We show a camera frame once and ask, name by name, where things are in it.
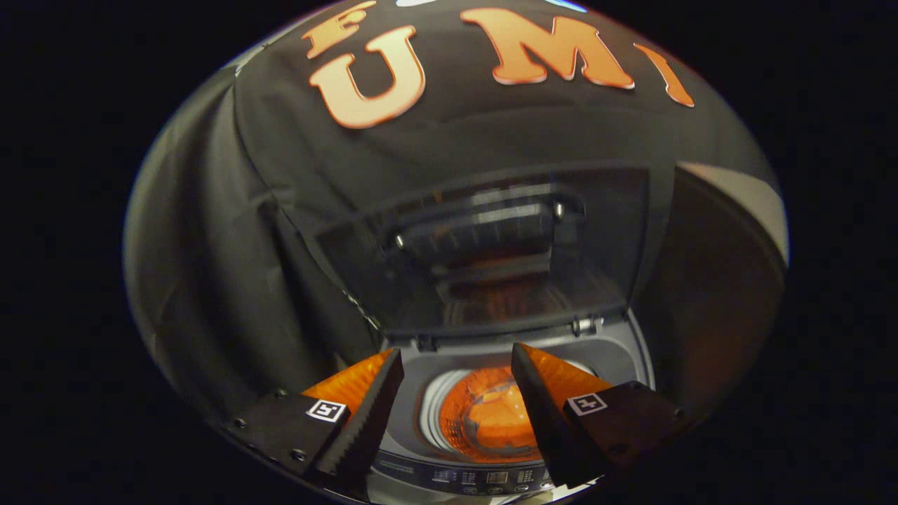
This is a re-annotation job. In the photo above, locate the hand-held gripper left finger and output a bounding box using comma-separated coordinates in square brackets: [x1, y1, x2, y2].
[223, 347, 406, 492]

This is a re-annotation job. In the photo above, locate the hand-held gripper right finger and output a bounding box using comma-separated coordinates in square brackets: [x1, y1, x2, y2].
[510, 342, 686, 490]

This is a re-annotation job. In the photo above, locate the yellow polo shirt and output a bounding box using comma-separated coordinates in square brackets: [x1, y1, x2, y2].
[467, 393, 541, 453]

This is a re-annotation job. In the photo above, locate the grey side table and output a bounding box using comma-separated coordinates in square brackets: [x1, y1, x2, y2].
[631, 161, 790, 422]

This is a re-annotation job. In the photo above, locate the plain black side cloth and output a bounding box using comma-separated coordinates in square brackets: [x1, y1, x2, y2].
[123, 67, 380, 422]

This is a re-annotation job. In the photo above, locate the black backdrop cloth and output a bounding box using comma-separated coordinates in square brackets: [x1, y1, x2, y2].
[232, 0, 783, 365]

